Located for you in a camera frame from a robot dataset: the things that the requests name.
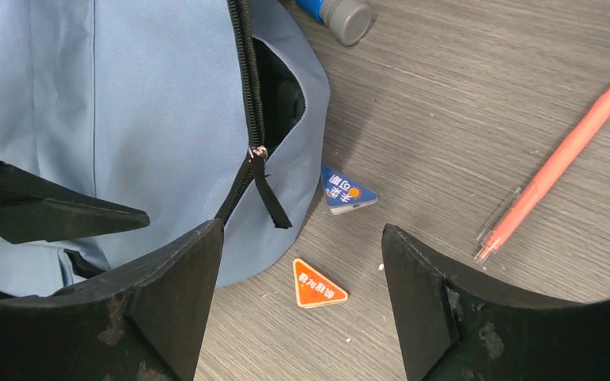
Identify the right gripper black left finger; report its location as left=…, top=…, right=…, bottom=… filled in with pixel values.
left=0, top=220, right=223, bottom=380

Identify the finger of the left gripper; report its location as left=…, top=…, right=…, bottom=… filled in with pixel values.
left=0, top=160, right=150, bottom=244

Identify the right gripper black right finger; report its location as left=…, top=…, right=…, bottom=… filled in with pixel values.
left=381, top=224, right=610, bottom=380

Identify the blue fabric backpack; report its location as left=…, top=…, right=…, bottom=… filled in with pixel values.
left=0, top=1, right=330, bottom=297

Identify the small orange triangle wrapper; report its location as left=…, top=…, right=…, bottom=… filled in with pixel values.
left=292, top=258, right=349, bottom=309

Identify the blue triangle badge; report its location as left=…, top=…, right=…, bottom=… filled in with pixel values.
left=320, top=165, right=378, bottom=215

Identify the orange pen horizontal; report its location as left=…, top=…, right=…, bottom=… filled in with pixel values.
left=474, top=87, right=610, bottom=264

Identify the blue marker pen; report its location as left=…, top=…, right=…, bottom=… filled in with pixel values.
left=295, top=0, right=376, bottom=46

